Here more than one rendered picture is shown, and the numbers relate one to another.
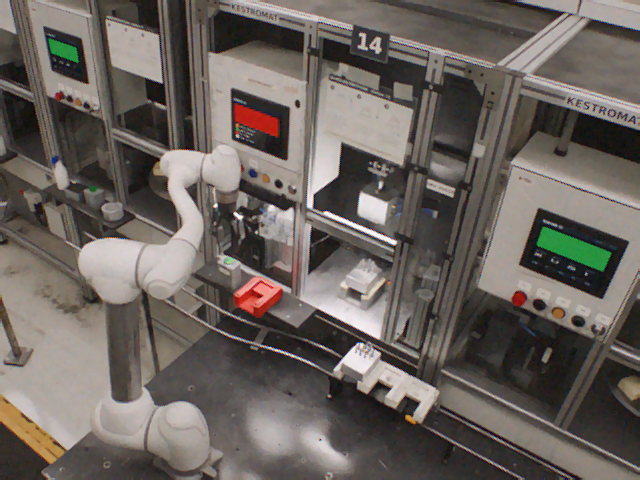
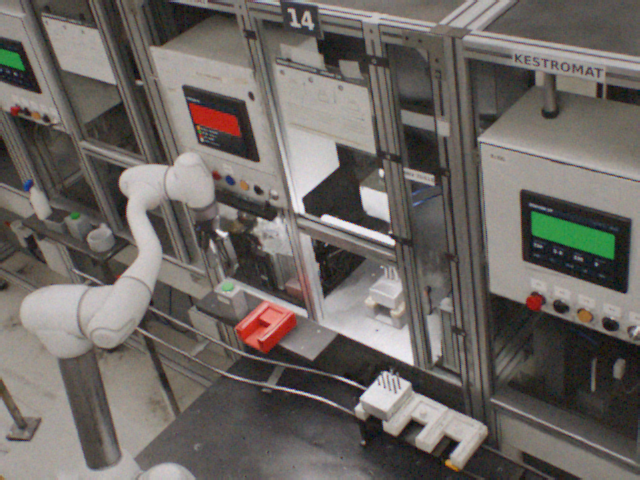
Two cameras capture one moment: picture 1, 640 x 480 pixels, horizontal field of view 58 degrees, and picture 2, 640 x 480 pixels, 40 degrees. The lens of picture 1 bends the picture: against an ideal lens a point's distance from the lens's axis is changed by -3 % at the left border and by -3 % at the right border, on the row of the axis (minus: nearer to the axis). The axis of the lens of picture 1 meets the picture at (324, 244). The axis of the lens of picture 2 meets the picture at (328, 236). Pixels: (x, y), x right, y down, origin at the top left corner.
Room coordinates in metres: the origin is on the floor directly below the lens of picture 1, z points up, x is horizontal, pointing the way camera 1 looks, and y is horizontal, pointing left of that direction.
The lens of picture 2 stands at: (-0.26, -0.57, 2.86)
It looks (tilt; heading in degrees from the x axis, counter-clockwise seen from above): 37 degrees down; 15
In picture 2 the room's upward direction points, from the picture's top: 12 degrees counter-clockwise
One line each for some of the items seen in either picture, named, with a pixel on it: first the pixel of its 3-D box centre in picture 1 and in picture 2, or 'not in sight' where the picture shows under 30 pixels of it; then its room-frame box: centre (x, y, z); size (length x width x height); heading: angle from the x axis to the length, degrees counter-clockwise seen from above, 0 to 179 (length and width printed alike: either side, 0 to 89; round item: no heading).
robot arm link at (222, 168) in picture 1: (222, 166); (190, 178); (1.83, 0.39, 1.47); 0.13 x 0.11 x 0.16; 84
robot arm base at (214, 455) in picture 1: (191, 458); not in sight; (1.13, 0.39, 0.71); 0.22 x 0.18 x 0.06; 60
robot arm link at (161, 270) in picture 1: (166, 271); (114, 315); (1.27, 0.45, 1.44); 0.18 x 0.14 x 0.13; 174
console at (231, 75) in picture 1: (274, 118); (244, 110); (1.99, 0.22, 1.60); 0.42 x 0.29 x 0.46; 60
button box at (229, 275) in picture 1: (231, 271); (233, 299); (1.84, 0.37, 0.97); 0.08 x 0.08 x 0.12; 60
